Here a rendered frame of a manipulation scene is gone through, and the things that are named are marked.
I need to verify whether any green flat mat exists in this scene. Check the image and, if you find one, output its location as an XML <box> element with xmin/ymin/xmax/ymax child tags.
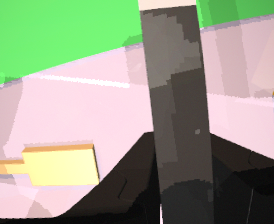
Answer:
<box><xmin>0</xmin><ymin>0</ymin><xmax>274</xmax><ymax>84</ymax></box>

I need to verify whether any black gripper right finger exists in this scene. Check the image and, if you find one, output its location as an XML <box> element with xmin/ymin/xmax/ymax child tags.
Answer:
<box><xmin>210</xmin><ymin>133</ymin><xmax>274</xmax><ymax>224</ymax></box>

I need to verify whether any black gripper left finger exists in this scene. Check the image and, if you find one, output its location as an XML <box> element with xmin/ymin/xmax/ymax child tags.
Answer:
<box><xmin>0</xmin><ymin>131</ymin><xmax>161</xmax><ymax>224</ymax></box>

